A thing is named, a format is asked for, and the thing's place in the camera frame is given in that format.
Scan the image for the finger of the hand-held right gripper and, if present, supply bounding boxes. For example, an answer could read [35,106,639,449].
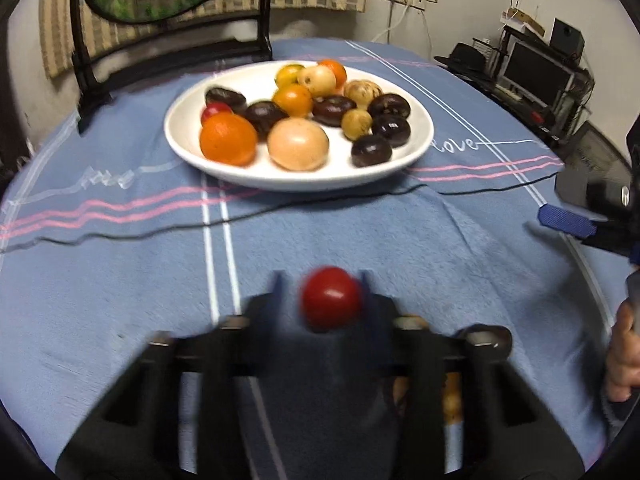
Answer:
[537,204,640,265]
[555,159,638,222]

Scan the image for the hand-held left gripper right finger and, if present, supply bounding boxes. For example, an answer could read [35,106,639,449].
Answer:
[361,271,585,480]

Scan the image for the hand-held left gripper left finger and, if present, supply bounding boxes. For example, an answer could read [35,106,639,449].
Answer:
[55,270,287,480]

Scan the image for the red cherry tomato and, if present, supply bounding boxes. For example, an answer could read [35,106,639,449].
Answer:
[201,102,234,126]
[301,266,364,334]

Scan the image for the white oval plate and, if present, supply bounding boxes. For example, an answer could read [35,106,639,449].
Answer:
[164,60,435,192]

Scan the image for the dark purple mangosteen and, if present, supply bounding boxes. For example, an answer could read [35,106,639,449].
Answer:
[367,93,411,120]
[351,134,393,168]
[371,115,412,148]
[205,87,247,113]
[243,101,289,140]
[312,95,357,127]
[457,325,513,361]

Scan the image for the large yellow-beige fruit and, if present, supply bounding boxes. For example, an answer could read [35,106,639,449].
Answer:
[267,118,330,171]

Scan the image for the medium orange mandarin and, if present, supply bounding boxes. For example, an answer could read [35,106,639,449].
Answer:
[199,113,258,166]

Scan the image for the small olive green fruit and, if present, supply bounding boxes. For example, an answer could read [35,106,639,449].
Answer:
[341,108,374,141]

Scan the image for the small orange mandarin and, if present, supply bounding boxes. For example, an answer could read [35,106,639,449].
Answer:
[272,84,314,118]

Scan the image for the yellow-green citrus fruit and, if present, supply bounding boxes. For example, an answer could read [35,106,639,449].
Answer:
[275,63,306,88]

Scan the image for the plain beige round fruit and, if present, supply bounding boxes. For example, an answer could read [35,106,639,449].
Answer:
[297,65,337,97]

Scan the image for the large orange mandarin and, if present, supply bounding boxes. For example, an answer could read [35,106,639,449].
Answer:
[318,58,347,88]

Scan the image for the person's right hand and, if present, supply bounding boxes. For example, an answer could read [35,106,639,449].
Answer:
[602,301,640,404]

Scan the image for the black desk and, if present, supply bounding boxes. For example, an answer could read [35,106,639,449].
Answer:
[450,67,640,171]

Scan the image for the blue striped tablecloth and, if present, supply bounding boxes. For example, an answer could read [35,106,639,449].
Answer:
[0,37,631,480]

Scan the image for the striped beige pepino melon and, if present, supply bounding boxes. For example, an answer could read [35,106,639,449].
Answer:
[391,372,463,427]

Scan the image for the black computer monitor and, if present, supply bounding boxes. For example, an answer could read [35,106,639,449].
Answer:
[497,40,576,107]

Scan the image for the black speaker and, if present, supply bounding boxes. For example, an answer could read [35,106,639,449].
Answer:
[550,18,586,63]

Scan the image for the flat cardboard box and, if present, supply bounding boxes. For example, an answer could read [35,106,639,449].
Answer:
[500,6,546,37]

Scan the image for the black hat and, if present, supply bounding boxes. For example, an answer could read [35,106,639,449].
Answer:
[434,42,488,78]

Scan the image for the white power cable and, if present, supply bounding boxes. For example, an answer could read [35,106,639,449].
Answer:
[372,7,406,43]

